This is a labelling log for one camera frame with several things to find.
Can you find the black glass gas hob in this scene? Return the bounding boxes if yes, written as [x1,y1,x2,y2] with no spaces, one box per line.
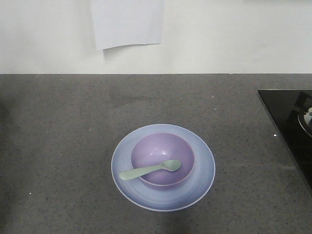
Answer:
[258,89,312,187]

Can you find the white paper sheet on wall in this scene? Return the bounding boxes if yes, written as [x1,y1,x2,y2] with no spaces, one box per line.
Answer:
[91,0,165,50]

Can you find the purple bowl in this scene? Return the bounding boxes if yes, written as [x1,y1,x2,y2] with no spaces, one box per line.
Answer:
[131,133,195,190]

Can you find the grey stone countertop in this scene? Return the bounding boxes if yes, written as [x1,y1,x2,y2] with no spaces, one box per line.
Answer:
[0,74,312,234]

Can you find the steel gas burner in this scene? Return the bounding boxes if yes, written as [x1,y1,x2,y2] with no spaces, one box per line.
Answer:
[298,107,312,137]

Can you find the light blue plate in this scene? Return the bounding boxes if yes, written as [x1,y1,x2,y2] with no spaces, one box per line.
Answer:
[111,124,215,212]

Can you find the mint green spoon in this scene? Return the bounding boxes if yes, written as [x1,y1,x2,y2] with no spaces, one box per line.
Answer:
[119,159,181,180]

